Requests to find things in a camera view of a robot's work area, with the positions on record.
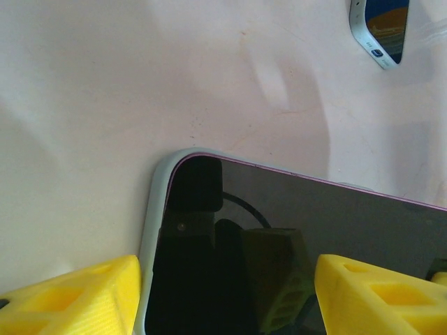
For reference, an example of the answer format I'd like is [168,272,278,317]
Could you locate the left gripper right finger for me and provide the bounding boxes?
[314,253,447,335]

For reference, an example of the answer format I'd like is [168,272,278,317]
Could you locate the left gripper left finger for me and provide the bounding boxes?
[0,254,142,335]

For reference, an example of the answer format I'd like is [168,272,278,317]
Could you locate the black phone pink edge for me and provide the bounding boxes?
[145,153,447,335]

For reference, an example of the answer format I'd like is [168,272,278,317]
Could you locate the black phone blue edge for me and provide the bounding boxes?
[365,0,410,66]

